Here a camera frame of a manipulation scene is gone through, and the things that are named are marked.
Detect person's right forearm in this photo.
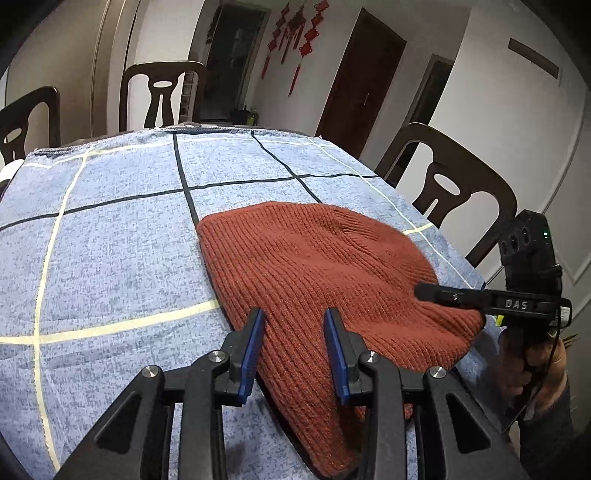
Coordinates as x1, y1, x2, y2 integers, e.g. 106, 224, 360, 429
519, 381, 591, 480

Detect red knot wall decoration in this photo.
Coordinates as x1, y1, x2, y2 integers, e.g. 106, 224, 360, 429
261, 25, 283, 80
288, 0, 331, 97
277, 4, 306, 63

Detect person's right hand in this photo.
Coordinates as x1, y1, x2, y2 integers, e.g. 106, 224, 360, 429
499, 325, 568, 414

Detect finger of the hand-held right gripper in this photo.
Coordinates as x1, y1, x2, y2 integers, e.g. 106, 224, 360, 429
414, 282, 488, 317

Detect dark wooden chair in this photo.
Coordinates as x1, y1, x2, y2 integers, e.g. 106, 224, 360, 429
0, 86, 62, 185
119, 61, 208, 133
375, 122, 519, 269

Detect blue checked blanket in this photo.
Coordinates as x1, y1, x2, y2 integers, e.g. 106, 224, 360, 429
0, 124, 522, 480

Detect dark brown door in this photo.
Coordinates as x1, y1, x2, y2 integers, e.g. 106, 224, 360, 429
315, 8, 407, 158

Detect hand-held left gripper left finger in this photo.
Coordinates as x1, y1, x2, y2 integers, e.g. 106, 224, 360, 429
55, 308, 265, 480

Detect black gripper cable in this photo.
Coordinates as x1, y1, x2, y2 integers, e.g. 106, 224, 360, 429
501, 265, 566, 435

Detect rust red knitted garment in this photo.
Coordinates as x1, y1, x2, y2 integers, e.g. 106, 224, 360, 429
196, 202, 488, 478

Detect grey wall-mounted box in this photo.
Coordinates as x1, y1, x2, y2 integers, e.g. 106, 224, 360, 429
508, 38, 560, 79

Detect dark open doorway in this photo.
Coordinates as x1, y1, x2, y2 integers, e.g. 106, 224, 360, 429
383, 54, 455, 186

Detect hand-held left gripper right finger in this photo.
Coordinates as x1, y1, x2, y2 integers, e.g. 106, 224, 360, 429
323, 308, 532, 480

